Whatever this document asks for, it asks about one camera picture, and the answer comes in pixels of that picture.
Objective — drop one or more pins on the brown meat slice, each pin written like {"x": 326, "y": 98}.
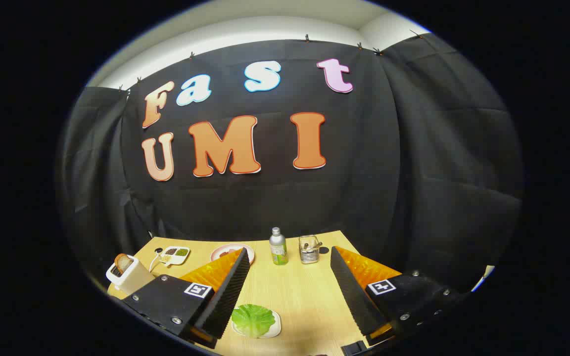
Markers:
{"x": 224, "y": 254}

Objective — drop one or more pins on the pile of green beans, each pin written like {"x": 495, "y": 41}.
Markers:
{"x": 181, "y": 252}

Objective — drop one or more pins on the white divided dish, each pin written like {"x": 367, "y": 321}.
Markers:
{"x": 178, "y": 258}

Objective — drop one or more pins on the toasted bread slice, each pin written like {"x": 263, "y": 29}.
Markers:
{"x": 124, "y": 263}

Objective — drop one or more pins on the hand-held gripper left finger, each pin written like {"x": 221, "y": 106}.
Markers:
{"x": 225, "y": 296}

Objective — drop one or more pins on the white square dish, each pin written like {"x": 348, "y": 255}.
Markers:
{"x": 277, "y": 324}

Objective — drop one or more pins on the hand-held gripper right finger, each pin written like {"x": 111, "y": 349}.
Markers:
{"x": 352, "y": 296}

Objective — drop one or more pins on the green lettuce leaf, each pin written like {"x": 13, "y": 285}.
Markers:
{"x": 253, "y": 320}

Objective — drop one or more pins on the white toaster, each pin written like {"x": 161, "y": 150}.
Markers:
{"x": 134, "y": 281}

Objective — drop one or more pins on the pink plate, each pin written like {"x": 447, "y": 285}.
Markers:
{"x": 218, "y": 255}

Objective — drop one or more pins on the green metal bottle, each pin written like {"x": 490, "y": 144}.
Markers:
{"x": 278, "y": 249}

